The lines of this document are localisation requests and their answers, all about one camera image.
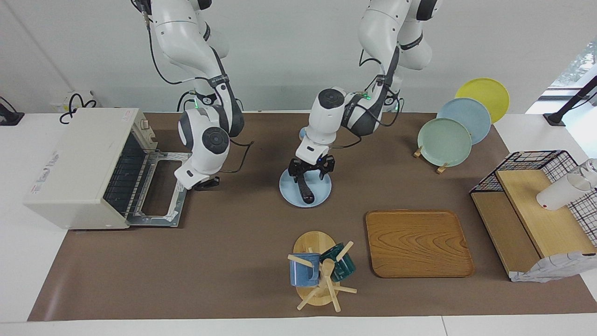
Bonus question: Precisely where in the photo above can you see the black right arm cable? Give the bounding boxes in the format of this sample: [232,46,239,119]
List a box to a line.
[140,0,255,174]

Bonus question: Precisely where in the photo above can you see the yellow plate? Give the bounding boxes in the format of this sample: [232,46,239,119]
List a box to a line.
[455,77,510,124]

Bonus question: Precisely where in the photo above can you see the dark green mug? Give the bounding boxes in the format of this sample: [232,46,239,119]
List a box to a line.
[319,243,356,283]

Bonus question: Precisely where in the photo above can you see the white plastic cup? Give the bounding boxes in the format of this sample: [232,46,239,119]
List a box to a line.
[536,159,597,211]

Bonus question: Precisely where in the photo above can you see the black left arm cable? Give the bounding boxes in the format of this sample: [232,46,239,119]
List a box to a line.
[333,47,404,150]

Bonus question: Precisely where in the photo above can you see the black wire basket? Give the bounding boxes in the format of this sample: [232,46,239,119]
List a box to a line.
[470,150,597,248]

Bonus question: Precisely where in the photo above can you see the black clamp mount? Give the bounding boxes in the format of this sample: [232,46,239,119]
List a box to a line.
[0,96,25,126]

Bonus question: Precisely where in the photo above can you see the cream toaster oven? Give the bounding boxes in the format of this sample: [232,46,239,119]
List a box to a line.
[23,108,157,230]

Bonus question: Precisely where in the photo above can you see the wooden plate rack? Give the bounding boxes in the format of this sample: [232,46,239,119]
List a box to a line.
[414,146,448,174]

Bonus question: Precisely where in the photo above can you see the wooden mug tree stand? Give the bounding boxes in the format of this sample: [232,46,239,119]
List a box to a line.
[287,231,358,312]

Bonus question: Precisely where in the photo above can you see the brown table mat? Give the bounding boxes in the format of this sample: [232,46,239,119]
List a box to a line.
[27,112,597,322]

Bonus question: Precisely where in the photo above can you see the wooden serving tray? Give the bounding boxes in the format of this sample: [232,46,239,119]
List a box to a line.
[365,210,475,279]

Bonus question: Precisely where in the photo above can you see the small light blue plate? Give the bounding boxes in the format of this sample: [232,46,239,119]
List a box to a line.
[279,167,333,208]

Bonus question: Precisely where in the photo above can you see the black camera stand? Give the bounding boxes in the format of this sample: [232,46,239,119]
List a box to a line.
[543,75,597,126]

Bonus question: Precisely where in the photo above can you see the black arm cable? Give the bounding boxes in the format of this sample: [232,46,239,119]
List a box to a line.
[140,0,255,174]
[333,47,404,150]

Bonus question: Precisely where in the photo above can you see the large light blue plate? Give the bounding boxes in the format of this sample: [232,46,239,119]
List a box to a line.
[436,98,492,145]

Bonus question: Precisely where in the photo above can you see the glass oven door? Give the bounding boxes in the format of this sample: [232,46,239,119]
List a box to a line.
[125,150,193,228]

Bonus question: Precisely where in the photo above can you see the metal oven wire rack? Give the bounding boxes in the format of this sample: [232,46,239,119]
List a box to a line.
[104,133,157,217]

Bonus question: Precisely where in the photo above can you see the pale green plate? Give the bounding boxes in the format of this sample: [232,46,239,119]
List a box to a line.
[417,118,472,168]

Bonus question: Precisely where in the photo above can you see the black coiled power cable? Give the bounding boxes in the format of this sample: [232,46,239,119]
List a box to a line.
[59,92,97,125]

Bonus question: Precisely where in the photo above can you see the blue mug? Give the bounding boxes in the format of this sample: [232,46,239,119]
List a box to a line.
[289,253,321,287]

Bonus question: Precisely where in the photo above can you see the dark purple eggplant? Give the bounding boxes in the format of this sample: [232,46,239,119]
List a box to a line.
[298,174,316,205]

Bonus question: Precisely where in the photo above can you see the wooden step shelf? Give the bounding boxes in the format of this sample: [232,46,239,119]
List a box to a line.
[471,169,597,280]

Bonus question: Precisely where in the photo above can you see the white checked cloth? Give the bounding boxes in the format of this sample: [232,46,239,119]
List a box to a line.
[509,252,597,283]

